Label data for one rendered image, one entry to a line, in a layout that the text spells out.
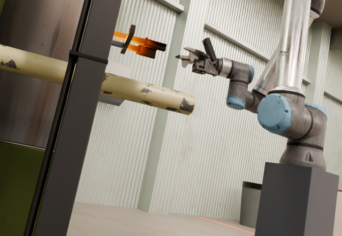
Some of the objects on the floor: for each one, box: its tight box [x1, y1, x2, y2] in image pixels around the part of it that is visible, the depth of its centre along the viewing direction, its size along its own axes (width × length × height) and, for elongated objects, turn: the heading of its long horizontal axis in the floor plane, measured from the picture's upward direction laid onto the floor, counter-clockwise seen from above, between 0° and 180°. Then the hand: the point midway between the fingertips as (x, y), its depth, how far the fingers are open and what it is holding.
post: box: [33, 0, 127, 236], centre depth 51 cm, size 4×4×108 cm
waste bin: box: [240, 181, 262, 228], centre depth 498 cm, size 45×46×58 cm
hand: (179, 51), depth 168 cm, fingers open, 14 cm apart
